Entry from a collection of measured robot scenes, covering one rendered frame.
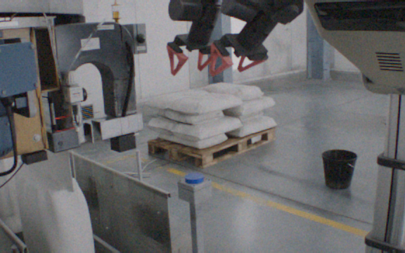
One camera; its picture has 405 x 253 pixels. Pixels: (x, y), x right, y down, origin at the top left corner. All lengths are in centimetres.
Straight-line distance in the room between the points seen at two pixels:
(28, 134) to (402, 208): 102
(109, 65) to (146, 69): 508
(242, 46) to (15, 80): 47
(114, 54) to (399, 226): 94
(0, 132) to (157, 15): 562
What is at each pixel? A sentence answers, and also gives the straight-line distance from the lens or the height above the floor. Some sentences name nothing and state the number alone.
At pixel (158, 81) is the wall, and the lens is 638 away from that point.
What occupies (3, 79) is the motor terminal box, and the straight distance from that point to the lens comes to 76.
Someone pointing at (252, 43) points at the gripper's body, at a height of 127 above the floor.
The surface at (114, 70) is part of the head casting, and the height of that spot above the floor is 120.
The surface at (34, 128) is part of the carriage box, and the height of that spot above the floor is 108.
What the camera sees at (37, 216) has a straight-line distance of 150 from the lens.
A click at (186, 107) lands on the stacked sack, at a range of 382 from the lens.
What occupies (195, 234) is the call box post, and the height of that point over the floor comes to 66.
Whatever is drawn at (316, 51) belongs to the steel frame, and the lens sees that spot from 959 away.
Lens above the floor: 131
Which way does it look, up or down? 14 degrees down
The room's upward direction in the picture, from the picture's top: 3 degrees counter-clockwise
